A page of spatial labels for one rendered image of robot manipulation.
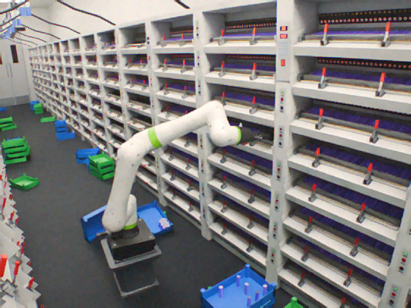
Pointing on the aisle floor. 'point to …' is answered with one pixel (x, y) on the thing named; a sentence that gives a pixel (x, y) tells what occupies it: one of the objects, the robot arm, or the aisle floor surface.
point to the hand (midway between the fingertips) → (268, 135)
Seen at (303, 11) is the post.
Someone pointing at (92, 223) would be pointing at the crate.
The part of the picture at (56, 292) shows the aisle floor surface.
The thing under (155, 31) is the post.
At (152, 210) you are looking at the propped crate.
